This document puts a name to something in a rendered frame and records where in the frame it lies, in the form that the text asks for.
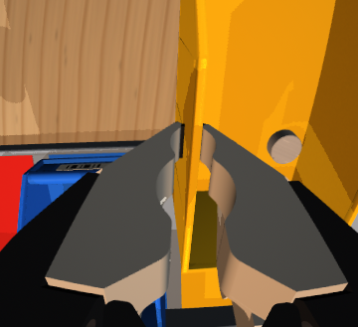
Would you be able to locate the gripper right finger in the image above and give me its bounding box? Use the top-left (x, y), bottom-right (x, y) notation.
top-left (200, 123), bottom-right (358, 327)

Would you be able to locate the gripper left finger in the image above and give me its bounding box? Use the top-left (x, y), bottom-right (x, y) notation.
top-left (0, 121), bottom-right (185, 327)

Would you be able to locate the blue bin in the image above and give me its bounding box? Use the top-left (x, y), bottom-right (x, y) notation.
top-left (17, 156), bottom-right (166, 327)

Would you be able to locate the yellow bin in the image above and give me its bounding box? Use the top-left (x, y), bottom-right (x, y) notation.
top-left (172, 0), bottom-right (358, 273)

